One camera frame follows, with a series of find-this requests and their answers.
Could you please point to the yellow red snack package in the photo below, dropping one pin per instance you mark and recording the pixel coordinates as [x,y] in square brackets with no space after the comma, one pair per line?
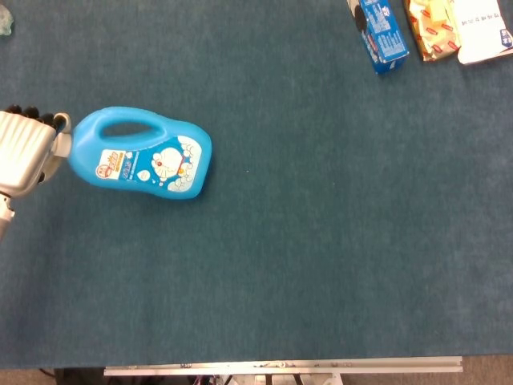
[433,36]

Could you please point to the aluminium table edge rail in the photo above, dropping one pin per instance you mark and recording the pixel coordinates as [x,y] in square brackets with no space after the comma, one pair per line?
[280,365]

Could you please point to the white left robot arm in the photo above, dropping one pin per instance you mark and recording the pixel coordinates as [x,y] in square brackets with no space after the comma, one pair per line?
[5,216]

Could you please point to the blue cookie box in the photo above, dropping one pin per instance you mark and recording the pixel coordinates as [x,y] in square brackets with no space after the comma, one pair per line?
[384,40]

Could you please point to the white printed paper package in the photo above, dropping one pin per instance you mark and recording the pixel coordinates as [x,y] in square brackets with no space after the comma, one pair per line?
[481,32]

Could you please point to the blue table cloth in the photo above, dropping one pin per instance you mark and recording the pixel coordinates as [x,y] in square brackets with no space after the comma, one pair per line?
[280,220]

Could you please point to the blue detergent pump bottle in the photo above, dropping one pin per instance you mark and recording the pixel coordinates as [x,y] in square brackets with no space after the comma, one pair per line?
[132,168]

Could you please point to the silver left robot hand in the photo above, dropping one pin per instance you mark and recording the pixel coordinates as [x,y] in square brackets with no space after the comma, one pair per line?
[20,152]

